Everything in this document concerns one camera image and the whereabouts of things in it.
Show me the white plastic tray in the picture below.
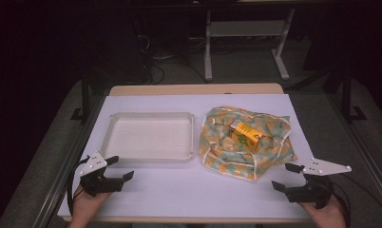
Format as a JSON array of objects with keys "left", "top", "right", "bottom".
[{"left": 99, "top": 111, "right": 196, "bottom": 164}]

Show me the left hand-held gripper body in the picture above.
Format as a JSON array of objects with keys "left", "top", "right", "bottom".
[{"left": 79, "top": 151, "right": 125, "bottom": 198}]

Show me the aluminium frame rail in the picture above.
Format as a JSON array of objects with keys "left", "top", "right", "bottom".
[
  {"left": 325, "top": 91, "right": 382, "bottom": 210},
  {"left": 30, "top": 94, "right": 108, "bottom": 228}
]

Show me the white metal table frame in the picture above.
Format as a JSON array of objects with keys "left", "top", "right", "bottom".
[{"left": 203, "top": 9, "right": 296, "bottom": 82}]

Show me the white table mat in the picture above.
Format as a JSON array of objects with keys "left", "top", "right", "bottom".
[{"left": 57, "top": 93, "right": 339, "bottom": 221}]

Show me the person's left hand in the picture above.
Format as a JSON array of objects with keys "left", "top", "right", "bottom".
[{"left": 72, "top": 185, "right": 113, "bottom": 220}]

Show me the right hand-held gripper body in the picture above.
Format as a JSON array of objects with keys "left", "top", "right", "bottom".
[{"left": 285, "top": 157, "right": 353, "bottom": 210}]

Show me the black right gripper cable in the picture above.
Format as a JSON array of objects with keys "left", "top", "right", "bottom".
[{"left": 330, "top": 181, "right": 353, "bottom": 228}]

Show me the orange green patterned cloth bag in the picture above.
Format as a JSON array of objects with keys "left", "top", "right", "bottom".
[{"left": 198, "top": 105, "right": 298, "bottom": 182}]

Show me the yellow juice carton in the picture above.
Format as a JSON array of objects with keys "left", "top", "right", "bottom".
[{"left": 228, "top": 119, "right": 265, "bottom": 153}]

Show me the black metal stand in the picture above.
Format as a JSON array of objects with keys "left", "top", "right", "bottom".
[
  {"left": 69, "top": 67, "right": 92, "bottom": 124},
  {"left": 336, "top": 65, "right": 368, "bottom": 124}
]

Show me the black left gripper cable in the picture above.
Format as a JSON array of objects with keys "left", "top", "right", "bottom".
[{"left": 67, "top": 156, "right": 90, "bottom": 217}]

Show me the person's right hand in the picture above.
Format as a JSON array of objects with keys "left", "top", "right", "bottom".
[{"left": 297, "top": 194, "right": 347, "bottom": 228}]

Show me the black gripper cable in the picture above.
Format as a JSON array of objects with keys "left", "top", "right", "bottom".
[
  {"left": 67, "top": 156, "right": 90, "bottom": 217},
  {"left": 330, "top": 181, "right": 353, "bottom": 228}
]

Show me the tangle of floor cables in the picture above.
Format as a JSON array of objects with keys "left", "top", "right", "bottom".
[{"left": 136, "top": 32, "right": 209, "bottom": 86}]

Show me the thin black floor cable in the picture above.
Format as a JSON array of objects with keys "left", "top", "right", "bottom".
[{"left": 333, "top": 172, "right": 382, "bottom": 213}]

